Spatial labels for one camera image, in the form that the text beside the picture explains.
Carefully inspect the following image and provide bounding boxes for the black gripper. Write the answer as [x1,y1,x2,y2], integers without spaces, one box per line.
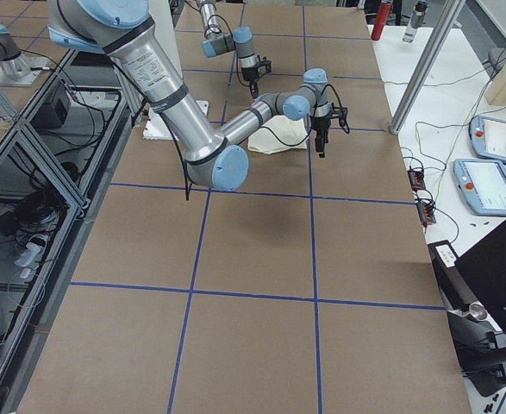
[311,115,331,159]
[239,58,272,98]

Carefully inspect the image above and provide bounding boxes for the cream long-sleeve cat shirt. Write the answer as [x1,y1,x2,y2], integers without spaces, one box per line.
[247,116,307,154]

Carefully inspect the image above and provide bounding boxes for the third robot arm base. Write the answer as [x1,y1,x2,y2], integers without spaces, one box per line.
[0,24,50,87]

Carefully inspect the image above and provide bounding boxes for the red cylindrical bottle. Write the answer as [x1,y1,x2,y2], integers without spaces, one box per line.
[371,0,392,41]

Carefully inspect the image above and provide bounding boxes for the clear water bottle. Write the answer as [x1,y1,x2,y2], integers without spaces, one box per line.
[402,0,428,43]

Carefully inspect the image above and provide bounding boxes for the near blue teach pendant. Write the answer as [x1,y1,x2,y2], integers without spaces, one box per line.
[453,159,506,217]

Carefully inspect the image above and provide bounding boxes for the blue teach pendant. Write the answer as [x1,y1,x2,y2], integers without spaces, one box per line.
[469,116,506,164]
[453,159,506,217]

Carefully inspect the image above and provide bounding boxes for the far blue teach pendant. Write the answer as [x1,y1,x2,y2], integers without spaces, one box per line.
[469,116,506,164]

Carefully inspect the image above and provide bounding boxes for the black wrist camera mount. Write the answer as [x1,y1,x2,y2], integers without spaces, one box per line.
[329,103,350,134]

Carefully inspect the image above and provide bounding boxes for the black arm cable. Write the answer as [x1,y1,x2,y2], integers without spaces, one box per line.
[260,84,351,150]

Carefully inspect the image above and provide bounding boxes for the aluminium frame post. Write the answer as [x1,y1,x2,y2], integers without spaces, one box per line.
[390,0,465,135]

